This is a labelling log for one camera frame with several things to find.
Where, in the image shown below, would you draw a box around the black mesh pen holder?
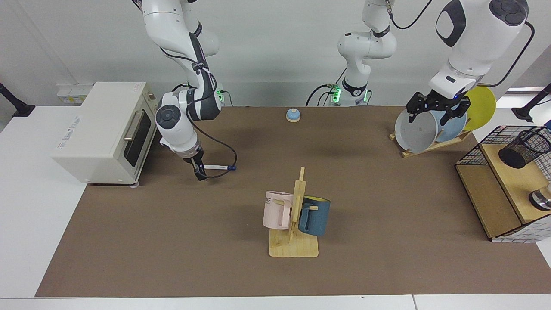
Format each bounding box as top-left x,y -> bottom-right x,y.
498,127 -> 551,170

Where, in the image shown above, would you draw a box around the light blue plate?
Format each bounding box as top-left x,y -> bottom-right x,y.
430,108 -> 468,143

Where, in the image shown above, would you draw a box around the grey plate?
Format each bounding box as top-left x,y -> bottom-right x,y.
394,106 -> 439,153

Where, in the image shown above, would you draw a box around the wooden plate rack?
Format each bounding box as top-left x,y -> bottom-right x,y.
389,129 -> 473,159

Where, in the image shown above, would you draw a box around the yellow plate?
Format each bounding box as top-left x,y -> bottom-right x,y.
463,86 -> 497,132

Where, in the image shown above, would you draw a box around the brown table cloth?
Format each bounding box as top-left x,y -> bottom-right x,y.
35,105 -> 551,298

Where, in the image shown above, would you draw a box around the black clamp stand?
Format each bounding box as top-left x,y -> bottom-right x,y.
511,84 -> 551,123
0,82 -> 36,118

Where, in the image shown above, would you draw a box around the pink mug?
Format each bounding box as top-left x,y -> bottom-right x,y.
263,191 -> 295,231

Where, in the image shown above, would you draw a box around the pale toaster oven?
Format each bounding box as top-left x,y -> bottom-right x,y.
51,82 -> 164,188

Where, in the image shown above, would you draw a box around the wooden cup stand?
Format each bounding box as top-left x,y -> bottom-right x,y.
269,167 -> 320,258

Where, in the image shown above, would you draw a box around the dark blue mug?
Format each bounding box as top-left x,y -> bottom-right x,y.
297,196 -> 331,237

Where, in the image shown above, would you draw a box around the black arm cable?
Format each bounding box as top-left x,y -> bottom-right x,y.
159,26 -> 238,180
387,0 -> 536,88

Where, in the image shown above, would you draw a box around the wire basket with wooden floor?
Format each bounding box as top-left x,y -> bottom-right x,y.
455,125 -> 551,244

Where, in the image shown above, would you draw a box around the black base cables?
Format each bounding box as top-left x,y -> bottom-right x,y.
305,65 -> 348,107

